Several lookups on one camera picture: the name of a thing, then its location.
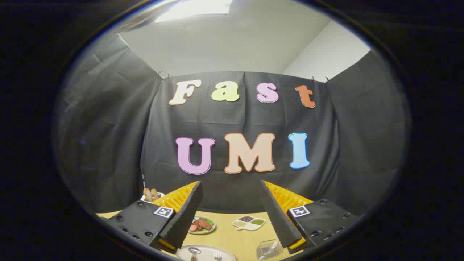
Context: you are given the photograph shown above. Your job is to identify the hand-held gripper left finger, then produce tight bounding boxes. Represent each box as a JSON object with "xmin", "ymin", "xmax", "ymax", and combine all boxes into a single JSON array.
[{"xmin": 109, "ymin": 181, "xmax": 203, "ymax": 254}]

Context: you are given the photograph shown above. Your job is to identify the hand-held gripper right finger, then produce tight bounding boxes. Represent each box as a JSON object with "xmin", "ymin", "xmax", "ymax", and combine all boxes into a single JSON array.
[{"xmin": 260, "ymin": 180, "xmax": 359, "ymax": 254}]

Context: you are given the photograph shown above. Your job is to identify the pale green food plate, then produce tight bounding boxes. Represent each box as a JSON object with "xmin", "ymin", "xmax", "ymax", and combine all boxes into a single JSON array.
[{"xmin": 187, "ymin": 216, "xmax": 216, "ymax": 235}]

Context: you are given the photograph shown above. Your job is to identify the white divided grain dish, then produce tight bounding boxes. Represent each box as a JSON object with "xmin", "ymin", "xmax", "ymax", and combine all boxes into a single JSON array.
[{"xmin": 232, "ymin": 215, "xmax": 266, "ymax": 231}]

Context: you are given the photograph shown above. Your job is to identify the cream toaster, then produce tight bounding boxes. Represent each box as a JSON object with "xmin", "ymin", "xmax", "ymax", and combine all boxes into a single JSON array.
[{"xmin": 141, "ymin": 192, "xmax": 165, "ymax": 203}]

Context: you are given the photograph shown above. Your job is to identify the large white plate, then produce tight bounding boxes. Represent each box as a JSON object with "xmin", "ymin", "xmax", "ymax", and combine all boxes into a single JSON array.
[{"xmin": 176, "ymin": 245, "xmax": 236, "ymax": 261}]

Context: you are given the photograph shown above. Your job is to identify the clear wire cutlery basket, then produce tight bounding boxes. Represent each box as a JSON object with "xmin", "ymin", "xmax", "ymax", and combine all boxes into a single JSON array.
[{"xmin": 256, "ymin": 239, "xmax": 284, "ymax": 260}]

